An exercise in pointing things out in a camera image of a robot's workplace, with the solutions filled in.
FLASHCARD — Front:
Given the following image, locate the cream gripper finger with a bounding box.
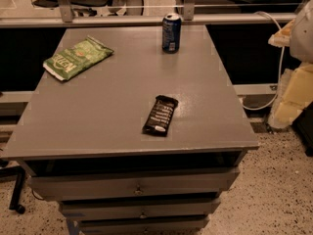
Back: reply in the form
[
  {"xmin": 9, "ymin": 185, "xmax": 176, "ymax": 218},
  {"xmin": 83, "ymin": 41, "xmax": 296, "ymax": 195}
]
[
  {"xmin": 268, "ymin": 63, "xmax": 313, "ymax": 129},
  {"xmin": 268, "ymin": 20, "xmax": 294, "ymax": 47}
]

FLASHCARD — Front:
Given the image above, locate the blue pepsi can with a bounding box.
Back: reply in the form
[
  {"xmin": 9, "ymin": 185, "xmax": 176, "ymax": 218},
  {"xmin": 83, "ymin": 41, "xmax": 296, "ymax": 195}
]
[{"xmin": 162, "ymin": 13, "xmax": 182, "ymax": 54}]

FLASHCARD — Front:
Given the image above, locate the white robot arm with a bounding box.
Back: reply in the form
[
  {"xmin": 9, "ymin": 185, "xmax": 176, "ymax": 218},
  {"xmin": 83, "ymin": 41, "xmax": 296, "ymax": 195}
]
[{"xmin": 268, "ymin": 0, "xmax": 313, "ymax": 129}]

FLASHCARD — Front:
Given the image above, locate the green jalapeno chip bag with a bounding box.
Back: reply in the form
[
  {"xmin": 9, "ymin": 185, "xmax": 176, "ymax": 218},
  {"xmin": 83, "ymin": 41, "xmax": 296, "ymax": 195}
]
[{"xmin": 43, "ymin": 35, "xmax": 113, "ymax": 81}]

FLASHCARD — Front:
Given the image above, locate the top grey drawer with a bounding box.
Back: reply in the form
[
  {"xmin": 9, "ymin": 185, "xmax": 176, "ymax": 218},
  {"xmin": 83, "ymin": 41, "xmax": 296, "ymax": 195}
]
[{"xmin": 28, "ymin": 167, "xmax": 240, "ymax": 201}]

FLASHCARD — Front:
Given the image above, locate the grey drawer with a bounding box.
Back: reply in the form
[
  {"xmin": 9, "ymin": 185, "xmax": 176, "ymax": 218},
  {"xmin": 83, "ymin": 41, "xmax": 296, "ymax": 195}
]
[
  {"xmin": 79, "ymin": 215, "xmax": 209, "ymax": 235},
  {"xmin": 28, "ymin": 167, "xmax": 240, "ymax": 201},
  {"xmin": 61, "ymin": 198, "xmax": 220, "ymax": 220}
]

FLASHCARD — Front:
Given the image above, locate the black snack bar wrapper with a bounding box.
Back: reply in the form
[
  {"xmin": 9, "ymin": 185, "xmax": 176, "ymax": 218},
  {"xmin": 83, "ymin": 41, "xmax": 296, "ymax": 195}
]
[{"xmin": 142, "ymin": 95, "xmax": 178, "ymax": 136}]

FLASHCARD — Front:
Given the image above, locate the middle grey drawer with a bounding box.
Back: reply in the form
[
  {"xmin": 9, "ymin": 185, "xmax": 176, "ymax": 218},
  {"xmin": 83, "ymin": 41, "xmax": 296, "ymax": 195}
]
[{"xmin": 61, "ymin": 198, "xmax": 220, "ymax": 220}]

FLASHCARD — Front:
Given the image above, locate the bottom grey drawer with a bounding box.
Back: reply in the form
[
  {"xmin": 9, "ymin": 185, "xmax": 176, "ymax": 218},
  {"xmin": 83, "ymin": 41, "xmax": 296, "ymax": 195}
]
[{"xmin": 79, "ymin": 215, "xmax": 209, "ymax": 235}]

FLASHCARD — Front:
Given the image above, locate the grey metal railing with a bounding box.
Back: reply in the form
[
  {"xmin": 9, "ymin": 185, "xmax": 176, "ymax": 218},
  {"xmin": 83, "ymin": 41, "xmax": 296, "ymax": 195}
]
[{"xmin": 0, "ymin": 0, "xmax": 313, "ymax": 29}]

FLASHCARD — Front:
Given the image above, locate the black chair base caster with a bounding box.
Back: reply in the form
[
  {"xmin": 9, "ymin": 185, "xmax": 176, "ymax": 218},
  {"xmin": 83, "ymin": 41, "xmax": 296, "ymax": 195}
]
[{"xmin": 0, "ymin": 160, "xmax": 25, "ymax": 214}]

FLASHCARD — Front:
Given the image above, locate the white cable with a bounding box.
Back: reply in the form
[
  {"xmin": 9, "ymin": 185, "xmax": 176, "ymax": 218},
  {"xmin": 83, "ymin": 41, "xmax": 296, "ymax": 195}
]
[{"xmin": 242, "ymin": 11, "xmax": 286, "ymax": 112}]

